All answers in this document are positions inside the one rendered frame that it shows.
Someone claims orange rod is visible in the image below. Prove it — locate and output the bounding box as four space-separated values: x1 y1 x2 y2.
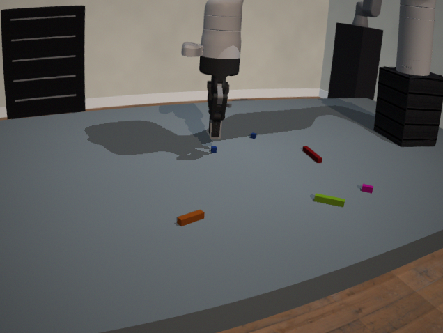
177 210 205 226

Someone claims lime green rod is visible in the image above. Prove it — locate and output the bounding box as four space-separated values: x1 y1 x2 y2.
314 194 345 207

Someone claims magenta block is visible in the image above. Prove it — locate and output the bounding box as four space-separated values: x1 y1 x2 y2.
362 184 373 193

